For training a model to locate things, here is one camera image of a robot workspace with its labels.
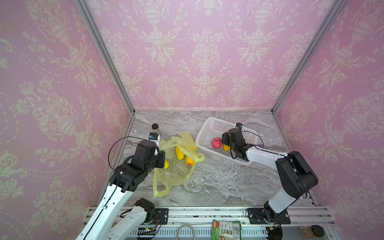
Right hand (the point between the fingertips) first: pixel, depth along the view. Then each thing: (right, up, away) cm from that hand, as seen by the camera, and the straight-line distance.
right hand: (226, 135), depth 95 cm
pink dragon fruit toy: (-6, -5, 0) cm, 8 cm away
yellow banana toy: (0, -7, -2) cm, 8 cm away
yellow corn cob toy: (-29, -12, -1) cm, 32 cm away
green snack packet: (-6, -42, -26) cm, 50 cm away
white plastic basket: (-7, +4, +11) cm, 14 cm away
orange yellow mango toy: (-23, -15, -7) cm, 29 cm away
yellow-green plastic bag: (-30, -22, -5) cm, 37 cm away
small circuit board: (-44, -46, -22) cm, 67 cm away
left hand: (-36, -7, -24) cm, 43 cm away
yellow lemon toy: (-37, -17, -7) cm, 41 cm away
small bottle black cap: (-47, +6, +5) cm, 47 cm away
